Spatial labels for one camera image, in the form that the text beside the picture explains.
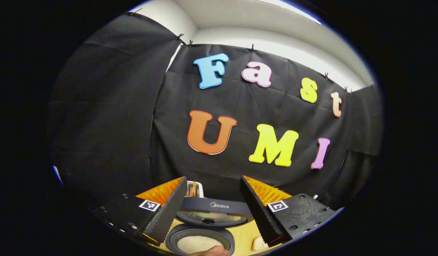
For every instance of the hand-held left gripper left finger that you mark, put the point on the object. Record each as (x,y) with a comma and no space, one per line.
(167,213)

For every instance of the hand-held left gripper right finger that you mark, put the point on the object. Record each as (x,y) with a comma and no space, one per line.
(260,213)

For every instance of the black and silver rice cooker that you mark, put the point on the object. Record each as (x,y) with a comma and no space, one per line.
(212,205)

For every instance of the toast slice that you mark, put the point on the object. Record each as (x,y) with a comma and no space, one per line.
(192,188)

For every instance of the clear tray of rice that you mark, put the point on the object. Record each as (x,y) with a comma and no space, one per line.
(258,244)

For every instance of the black backdrop cloth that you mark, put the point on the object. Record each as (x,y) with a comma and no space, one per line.
(133,124)

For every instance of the white toaster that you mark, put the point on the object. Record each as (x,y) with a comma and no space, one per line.
(201,189)

